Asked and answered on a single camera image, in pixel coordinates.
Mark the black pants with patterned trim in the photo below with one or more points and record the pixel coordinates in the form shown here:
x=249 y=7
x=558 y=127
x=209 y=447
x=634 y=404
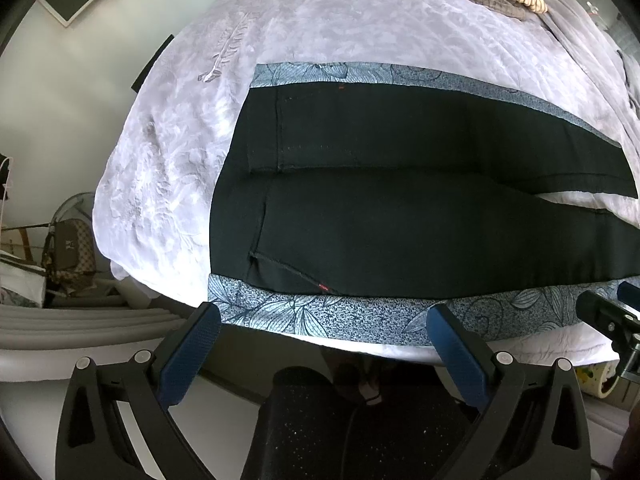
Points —
x=354 y=196

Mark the standing fan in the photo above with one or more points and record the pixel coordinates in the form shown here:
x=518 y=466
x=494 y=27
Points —
x=77 y=207

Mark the brown patterned handbag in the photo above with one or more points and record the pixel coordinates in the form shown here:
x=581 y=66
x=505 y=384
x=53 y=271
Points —
x=69 y=256

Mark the lavender embossed bedspread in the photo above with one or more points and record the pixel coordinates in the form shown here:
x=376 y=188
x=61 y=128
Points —
x=152 y=204

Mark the white foam floor mat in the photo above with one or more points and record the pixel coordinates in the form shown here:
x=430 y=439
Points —
x=45 y=344

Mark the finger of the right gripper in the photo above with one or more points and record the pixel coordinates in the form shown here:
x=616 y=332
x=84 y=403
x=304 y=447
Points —
x=629 y=294
x=607 y=318

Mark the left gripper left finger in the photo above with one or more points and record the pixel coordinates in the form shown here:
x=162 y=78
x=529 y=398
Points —
x=92 y=439

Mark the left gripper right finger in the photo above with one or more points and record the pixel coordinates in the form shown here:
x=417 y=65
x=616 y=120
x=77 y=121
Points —
x=532 y=422

